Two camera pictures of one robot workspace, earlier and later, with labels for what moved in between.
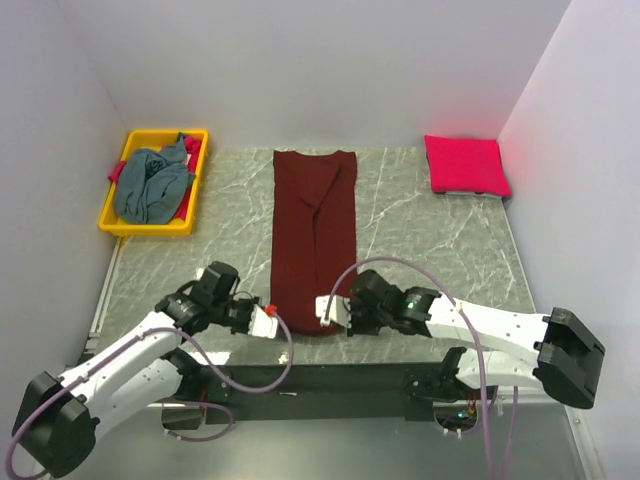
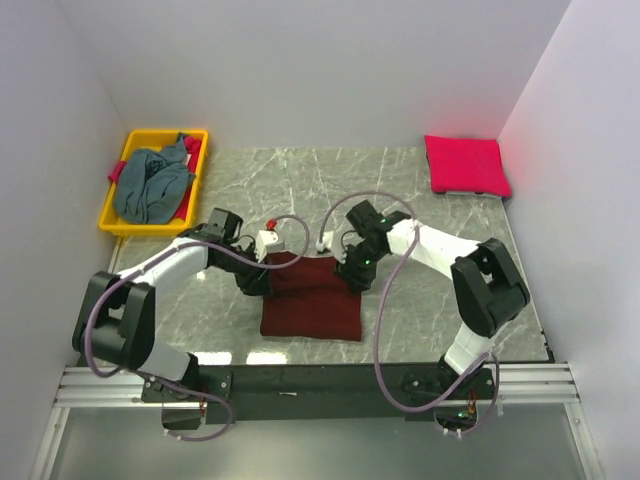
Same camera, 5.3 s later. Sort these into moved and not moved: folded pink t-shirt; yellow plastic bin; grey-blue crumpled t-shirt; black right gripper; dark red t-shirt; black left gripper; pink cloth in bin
Moved: dark red t-shirt; black left gripper; black right gripper
Not moved: grey-blue crumpled t-shirt; pink cloth in bin; folded pink t-shirt; yellow plastic bin
